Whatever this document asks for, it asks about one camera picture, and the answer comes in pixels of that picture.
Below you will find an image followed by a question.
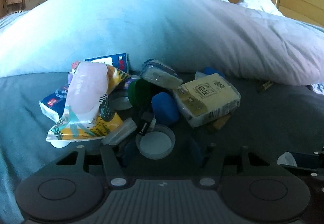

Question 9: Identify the white jar lid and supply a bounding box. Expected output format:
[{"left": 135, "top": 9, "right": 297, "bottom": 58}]
[{"left": 136, "top": 124, "right": 176, "bottom": 160}]

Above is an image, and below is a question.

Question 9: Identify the floral wet wipes pack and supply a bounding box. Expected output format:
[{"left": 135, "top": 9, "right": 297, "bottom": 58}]
[{"left": 46, "top": 61, "right": 130, "bottom": 148}]

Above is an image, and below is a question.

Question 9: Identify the large blue cap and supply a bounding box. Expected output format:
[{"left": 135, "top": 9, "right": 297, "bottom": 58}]
[{"left": 151, "top": 92, "right": 180, "bottom": 126}]

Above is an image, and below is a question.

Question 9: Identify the beige tissue pack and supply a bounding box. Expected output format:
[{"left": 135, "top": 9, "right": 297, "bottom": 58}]
[{"left": 173, "top": 73, "right": 241, "bottom": 127}]

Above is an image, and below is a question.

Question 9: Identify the green bottle cap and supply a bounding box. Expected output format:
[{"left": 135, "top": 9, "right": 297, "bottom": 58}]
[{"left": 128, "top": 79, "right": 158, "bottom": 107}]

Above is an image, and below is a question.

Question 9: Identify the blue white tissue pack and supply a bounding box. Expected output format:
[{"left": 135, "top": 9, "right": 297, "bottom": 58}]
[{"left": 39, "top": 84, "right": 69, "bottom": 123}]

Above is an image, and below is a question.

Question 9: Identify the clear plastic container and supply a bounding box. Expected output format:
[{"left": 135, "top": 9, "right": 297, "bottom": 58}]
[{"left": 140, "top": 59, "right": 183, "bottom": 90}]

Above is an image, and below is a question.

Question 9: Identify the blue card box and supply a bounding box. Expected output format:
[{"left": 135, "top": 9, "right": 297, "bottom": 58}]
[{"left": 85, "top": 53, "right": 129, "bottom": 73}]

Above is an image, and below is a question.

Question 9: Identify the white duvet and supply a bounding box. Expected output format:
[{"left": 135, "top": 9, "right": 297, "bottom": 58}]
[{"left": 1, "top": 0, "right": 323, "bottom": 86}]

